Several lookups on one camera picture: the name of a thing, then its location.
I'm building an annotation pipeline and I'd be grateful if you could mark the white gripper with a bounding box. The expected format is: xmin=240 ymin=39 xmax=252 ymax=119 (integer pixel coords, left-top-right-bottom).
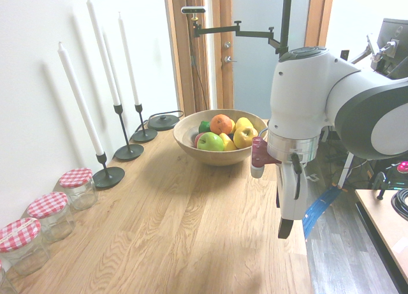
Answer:
xmin=275 ymin=161 xmax=309 ymax=239

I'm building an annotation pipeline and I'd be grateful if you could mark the orange fruit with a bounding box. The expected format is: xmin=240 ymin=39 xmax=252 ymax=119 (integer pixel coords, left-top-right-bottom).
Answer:
xmin=210 ymin=114 xmax=233 ymax=135

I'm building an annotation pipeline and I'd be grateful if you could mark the blue floor strip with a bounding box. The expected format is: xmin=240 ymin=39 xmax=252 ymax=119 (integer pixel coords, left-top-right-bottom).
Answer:
xmin=302 ymin=185 xmax=344 ymax=241

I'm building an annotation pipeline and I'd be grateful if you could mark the wooden desk with white legs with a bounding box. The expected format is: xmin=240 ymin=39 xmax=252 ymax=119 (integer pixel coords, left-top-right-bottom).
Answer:
xmin=320 ymin=126 xmax=356 ymax=189

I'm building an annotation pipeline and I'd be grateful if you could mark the wooden fruit bowl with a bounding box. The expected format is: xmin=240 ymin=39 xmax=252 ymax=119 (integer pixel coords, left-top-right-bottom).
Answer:
xmin=173 ymin=108 xmax=269 ymax=166

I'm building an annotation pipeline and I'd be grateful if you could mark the small wooden side table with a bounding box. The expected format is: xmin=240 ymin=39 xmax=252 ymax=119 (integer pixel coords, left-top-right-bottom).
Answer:
xmin=354 ymin=188 xmax=408 ymax=284

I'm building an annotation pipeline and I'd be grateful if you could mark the yellow apple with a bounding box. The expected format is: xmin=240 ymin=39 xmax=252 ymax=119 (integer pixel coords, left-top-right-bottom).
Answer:
xmin=233 ymin=126 xmax=259 ymax=149

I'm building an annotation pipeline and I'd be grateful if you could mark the black metal clamp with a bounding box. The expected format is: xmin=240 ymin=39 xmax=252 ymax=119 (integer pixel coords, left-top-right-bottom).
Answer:
xmin=371 ymin=171 xmax=395 ymax=201

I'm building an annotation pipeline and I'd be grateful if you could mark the green apple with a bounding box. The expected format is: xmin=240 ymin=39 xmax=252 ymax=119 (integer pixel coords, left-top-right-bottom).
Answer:
xmin=196 ymin=131 xmax=224 ymax=152

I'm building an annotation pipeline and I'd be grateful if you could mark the white paper label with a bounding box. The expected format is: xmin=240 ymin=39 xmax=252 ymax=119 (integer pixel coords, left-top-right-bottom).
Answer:
xmin=391 ymin=239 xmax=408 ymax=254

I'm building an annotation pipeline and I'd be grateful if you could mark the black metal candle holder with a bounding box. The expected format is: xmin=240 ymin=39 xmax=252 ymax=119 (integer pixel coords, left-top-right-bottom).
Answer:
xmin=92 ymin=152 xmax=126 ymax=189
xmin=113 ymin=104 xmax=145 ymax=162
xmin=131 ymin=103 xmax=158 ymax=144

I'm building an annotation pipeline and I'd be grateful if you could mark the glass jar red checkered lid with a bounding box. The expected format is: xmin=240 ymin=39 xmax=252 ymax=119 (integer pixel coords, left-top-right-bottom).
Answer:
xmin=27 ymin=191 xmax=77 ymax=243
xmin=0 ymin=217 xmax=51 ymax=276
xmin=59 ymin=167 xmax=98 ymax=211

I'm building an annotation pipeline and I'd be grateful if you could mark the black vertical stand pole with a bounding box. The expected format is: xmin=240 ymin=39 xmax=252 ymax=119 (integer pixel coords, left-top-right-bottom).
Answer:
xmin=279 ymin=0 xmax=293 ymax=57

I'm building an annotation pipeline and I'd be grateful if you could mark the black computer monitor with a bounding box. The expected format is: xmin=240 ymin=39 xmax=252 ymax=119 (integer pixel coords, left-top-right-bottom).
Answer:
xmin=375 ymin=18 xmax=408 ymax=81

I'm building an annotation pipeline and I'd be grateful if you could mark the white taper candle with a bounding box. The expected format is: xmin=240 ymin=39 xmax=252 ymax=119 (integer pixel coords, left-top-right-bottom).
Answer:
xmin=57 ymin=41 xmax=105 ymax=157
xmin=117 ymin=11 xmax=140 ymax=106
xmin=85 ymin=0 xmax=122 ymax=107

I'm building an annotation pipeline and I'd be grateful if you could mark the short black wrist cable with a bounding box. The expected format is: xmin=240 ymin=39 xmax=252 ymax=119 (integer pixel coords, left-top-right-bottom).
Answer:
xmin=290 ymin=153 xmax=303 ymax=201

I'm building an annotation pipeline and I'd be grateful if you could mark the maroon white wrist camera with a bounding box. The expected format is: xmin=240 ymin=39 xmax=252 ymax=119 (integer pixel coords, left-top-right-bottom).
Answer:
xmin=250 ymin=136 xmax=283 ymax=179

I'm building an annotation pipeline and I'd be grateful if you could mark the coiled black cable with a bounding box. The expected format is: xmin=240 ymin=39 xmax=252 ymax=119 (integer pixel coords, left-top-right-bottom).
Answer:
xmin=390 ymin=187 xmax=408 ymax=221

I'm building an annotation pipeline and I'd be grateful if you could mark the thin black camera cable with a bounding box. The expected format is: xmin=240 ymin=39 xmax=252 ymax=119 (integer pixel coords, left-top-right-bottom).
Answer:
xmin=189 ymin=35 xmax=210 ymax=112

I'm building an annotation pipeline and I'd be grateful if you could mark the black articulated camera mount arm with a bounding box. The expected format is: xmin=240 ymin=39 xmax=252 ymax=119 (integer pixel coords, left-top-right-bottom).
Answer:
xmin=190 ymin=13 xmax=289 ymax=55

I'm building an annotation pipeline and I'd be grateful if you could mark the grey exterior stereo camera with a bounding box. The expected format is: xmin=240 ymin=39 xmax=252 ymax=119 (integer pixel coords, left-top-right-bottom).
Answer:
xmin=180 ymin=6 xmax=207 ymax=15

